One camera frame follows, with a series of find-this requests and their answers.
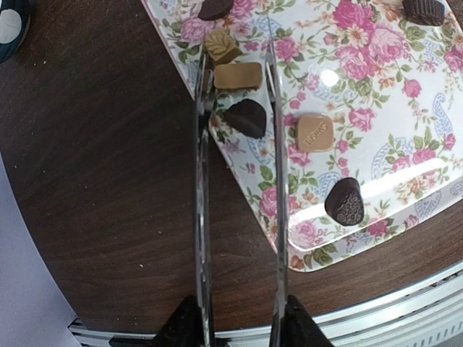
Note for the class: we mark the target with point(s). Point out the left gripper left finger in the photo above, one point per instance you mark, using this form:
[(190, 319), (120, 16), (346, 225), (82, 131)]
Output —
[(191, 324)]

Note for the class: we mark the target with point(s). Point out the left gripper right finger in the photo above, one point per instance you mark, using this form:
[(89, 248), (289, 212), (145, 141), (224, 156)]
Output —
[(298, 327)]

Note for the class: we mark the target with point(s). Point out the metal serving tongs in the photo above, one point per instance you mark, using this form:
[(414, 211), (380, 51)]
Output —
[(204, 101)]

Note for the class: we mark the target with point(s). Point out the floral pink tray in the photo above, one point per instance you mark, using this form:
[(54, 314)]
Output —
[(372, 107)]

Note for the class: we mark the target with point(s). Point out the black white bowl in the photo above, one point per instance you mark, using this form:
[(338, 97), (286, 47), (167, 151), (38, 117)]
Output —
[(15, 21)]

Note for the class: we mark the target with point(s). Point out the front aluminium rail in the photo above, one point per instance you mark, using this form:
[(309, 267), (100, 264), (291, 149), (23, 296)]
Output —
[(426, 313)]

